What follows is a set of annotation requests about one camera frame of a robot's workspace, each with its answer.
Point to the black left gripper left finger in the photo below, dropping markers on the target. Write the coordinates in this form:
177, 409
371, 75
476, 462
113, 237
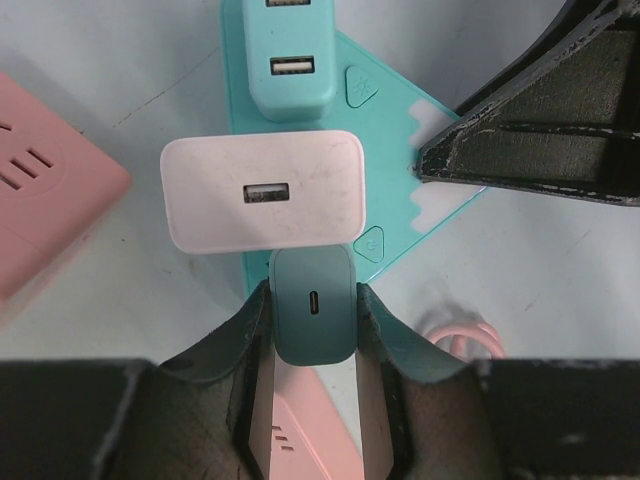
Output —
203, 414

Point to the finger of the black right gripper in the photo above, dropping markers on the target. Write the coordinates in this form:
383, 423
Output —
562, 119

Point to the pink power strip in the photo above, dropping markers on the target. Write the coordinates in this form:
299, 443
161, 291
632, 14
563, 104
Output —
307, 437

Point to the pink cube socket adapter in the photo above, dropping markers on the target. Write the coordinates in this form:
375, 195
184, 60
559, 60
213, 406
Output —
55, 186

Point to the teal power strip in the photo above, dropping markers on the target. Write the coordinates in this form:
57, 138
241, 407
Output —
391, 117

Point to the white plug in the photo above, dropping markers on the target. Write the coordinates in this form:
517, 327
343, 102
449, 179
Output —
243, 193

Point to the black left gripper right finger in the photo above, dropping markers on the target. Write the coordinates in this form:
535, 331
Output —
427, 415

